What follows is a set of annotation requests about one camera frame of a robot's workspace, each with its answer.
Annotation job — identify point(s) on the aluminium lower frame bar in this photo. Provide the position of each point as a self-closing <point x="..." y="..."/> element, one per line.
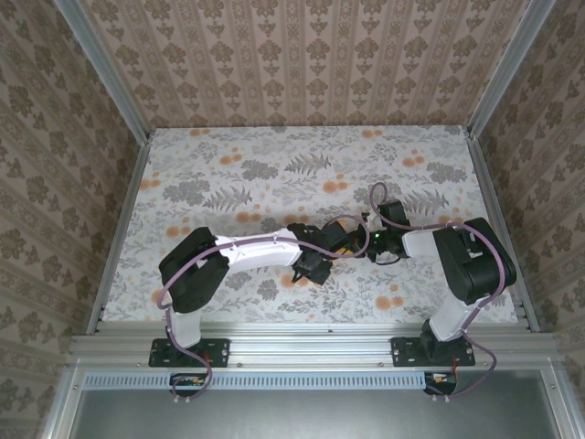
<point x="560" y="407"/>
<point x="59" y="402"/>

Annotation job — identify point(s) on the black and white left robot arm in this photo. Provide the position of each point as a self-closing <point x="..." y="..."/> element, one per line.
<point x="196" y="274"/>

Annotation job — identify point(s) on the floral patterned table cover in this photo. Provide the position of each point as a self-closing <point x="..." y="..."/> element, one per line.
<point x="274" y="155"/>

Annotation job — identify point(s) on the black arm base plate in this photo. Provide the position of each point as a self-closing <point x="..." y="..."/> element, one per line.
<point x="404" y="352"/>
<point x="219" y="352"/>

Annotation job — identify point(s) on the aluminium front frame rail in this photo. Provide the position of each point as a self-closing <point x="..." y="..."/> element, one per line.
<point x="311" y="343"/>

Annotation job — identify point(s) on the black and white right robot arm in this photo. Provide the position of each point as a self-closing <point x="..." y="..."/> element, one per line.
<point x="480" y="270"/>

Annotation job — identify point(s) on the black connector board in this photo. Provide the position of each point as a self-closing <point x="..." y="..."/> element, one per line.
<point x="441" y="382"/>
<point x="187" y="384"/>

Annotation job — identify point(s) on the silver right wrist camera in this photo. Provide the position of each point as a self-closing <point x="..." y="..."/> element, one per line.
<point x="369" y="220"/>

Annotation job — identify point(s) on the aluminium upright post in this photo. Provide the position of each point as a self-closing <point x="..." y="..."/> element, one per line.
<point x="508" y="68"/>
<point x="103" y="68"/>

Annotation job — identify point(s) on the aluminium table side rail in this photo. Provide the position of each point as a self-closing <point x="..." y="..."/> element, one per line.
<point x="490" y="192"/>
<point x="132" y="192"/>

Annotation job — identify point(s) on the grey metal sheet panel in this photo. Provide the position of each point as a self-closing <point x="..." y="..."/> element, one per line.
<point x="311" y="411"/>

